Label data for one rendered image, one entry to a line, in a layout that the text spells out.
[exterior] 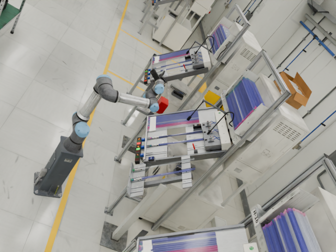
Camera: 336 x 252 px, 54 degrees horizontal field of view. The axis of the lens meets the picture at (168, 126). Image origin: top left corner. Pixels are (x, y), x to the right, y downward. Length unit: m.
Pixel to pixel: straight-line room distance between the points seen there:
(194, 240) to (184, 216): 1.16
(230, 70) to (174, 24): 3.31
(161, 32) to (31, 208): 5.10
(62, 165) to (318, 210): 1.94
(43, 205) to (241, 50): 2.64
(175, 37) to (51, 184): 4.96
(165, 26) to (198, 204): 4.71
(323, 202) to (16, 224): 2.20
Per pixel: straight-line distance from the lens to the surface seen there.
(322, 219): 2.07
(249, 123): 2.66
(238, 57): 4.00
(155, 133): 3.15
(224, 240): 2.25
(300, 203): 2.07
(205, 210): 3.34
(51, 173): 2.98
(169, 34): 7.28
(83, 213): 3.20
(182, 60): 4.34
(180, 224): 3.50
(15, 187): 3.13
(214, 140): 2.87
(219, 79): 4.09
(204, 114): 3.30
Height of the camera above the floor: 2.44
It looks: 29 degrees down
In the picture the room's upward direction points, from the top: 39 degrees clockwise
